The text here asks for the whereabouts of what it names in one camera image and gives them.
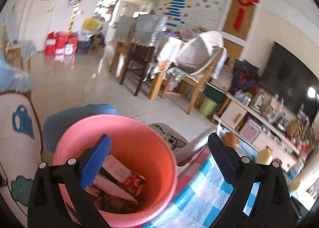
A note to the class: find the large white wet-wipes pack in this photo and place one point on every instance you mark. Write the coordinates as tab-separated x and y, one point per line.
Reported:
113	189

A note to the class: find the pink plastic bucket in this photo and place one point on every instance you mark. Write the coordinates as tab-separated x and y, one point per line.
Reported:
139	148

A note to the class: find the yellow pear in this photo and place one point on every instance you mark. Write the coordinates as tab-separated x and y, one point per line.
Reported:
264	156
294	184

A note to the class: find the yellow pear left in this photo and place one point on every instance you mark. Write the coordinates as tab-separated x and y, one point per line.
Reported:
264	156

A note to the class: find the brown bun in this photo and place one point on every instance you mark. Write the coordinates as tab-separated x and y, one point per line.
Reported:
230	140

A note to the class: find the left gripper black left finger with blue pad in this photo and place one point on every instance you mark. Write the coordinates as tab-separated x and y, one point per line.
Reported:
46	204

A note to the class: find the red gold candy wrapper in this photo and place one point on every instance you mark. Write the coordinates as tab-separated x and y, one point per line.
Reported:
134	184

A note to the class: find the dark wooden chair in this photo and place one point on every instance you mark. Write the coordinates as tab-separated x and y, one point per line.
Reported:
147	33

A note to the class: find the pink storage box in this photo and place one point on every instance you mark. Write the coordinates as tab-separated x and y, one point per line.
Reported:
250	130

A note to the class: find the blue white checkered tablecloth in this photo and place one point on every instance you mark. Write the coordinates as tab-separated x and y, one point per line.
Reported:
203	197

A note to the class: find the red chinese knot decoration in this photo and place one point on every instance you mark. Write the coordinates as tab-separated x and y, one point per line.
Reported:
243	4

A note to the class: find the red apple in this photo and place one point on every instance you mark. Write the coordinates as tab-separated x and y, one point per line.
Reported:
278	161

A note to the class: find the blue round stool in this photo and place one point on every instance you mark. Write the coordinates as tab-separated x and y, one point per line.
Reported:
57	124

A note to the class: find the cat pattern stool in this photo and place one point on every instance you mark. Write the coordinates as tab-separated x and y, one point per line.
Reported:
172	138

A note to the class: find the green trash can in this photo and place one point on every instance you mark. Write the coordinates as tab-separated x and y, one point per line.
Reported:
207	107

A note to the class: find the white patterned sofa cushion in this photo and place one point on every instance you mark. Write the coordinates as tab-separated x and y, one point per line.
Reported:
21	153

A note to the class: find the light wooden chair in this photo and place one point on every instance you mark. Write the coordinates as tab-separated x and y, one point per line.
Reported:
197	79

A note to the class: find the red gift boxes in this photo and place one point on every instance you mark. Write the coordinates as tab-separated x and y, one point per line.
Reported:
61	43

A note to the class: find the tan cardboard box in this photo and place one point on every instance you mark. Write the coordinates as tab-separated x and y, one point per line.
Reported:
116	168

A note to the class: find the white tv cabinet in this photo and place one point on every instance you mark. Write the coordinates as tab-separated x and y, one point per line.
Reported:
233	114

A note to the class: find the yellow pear right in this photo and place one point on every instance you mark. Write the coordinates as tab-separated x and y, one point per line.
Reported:
294	184

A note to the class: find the black television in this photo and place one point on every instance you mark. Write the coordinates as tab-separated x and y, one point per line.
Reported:
292	80

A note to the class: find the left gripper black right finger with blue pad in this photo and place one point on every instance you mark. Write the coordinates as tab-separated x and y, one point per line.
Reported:
260	196

